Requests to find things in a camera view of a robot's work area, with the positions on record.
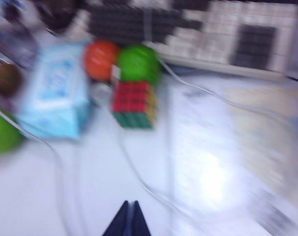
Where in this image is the document in clear sleeve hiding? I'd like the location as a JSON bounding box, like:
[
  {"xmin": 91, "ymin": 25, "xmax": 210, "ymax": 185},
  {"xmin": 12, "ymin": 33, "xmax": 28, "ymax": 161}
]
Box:
[{"xmin": 168, "ymin": 81, "xmax": 298, "ymax": 222}]

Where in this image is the white and grey keyboard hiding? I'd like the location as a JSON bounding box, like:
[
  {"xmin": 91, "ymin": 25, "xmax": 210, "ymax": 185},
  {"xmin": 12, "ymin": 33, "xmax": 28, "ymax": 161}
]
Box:
[{"xmin": 88, "ymin": 0, "xmax": 298, "ymax": 82}]

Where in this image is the brown round object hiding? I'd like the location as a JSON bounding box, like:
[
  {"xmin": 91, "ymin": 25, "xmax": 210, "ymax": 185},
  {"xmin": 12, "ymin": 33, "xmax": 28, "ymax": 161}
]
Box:
[{"xmin": 0, "ymin": 14, "xmax": 41, "ymax": 104}]

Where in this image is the thick white cable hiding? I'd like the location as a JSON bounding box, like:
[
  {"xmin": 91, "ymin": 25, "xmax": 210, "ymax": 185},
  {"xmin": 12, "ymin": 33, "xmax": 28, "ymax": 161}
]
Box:
[{"xmin": 0, "ymin": 104, "xmax": 81, "ymax": 236}]

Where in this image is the large green apple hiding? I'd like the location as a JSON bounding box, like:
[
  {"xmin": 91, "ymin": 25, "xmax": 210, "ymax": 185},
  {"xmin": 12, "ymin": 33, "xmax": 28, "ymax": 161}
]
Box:
[{"xmin": 0, "ymin": 108, "xmax": 26, "ymax": 154}]

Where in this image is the light blue tissue pack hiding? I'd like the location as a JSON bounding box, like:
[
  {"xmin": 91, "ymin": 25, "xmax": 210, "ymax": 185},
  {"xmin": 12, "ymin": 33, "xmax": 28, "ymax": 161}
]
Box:
[{"xmin": 16, "ymin": 40, "xmax": 90, "ymax": 141}]

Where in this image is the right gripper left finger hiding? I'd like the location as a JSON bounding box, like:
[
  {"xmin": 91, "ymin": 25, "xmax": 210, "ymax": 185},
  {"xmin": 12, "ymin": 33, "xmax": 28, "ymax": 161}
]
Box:
[{"xmin": 102, "ymin": 200, "xmax": 133, "ymax": 236}]

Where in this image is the orange fruit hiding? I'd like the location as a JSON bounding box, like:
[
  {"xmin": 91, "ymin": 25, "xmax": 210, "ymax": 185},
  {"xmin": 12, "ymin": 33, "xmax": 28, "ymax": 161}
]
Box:
[{"xmin": 83, "ymin": 39, "xmax": 121, "ymax": 82}]

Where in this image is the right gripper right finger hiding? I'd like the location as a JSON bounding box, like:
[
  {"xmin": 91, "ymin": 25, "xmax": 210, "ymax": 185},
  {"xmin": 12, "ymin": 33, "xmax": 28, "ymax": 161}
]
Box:
[{"xmin": 134, "ymin": 200, "xmax": 152, "ymax": 236}]

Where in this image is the thin white Type-C cable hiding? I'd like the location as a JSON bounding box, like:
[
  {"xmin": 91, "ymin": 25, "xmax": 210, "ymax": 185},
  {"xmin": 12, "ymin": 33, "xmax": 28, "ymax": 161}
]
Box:
[{"xmin": 110, "ymin": 59, "xmax": 298, "ymax": 229}]

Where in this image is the Rubik's cube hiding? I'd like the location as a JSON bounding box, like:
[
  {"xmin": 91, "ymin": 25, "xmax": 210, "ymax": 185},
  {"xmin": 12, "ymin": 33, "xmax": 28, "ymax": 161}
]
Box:
[{"xmin": 110, "ymin": 81, "xmax": 158, "ymax": 130}]

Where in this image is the small green round fruit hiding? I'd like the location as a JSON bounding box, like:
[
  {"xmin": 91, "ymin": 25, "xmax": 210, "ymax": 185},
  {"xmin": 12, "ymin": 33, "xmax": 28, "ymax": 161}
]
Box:
[{"xmin": 116, "ymin": 44, "xmax": 163, "ymax": 86}]

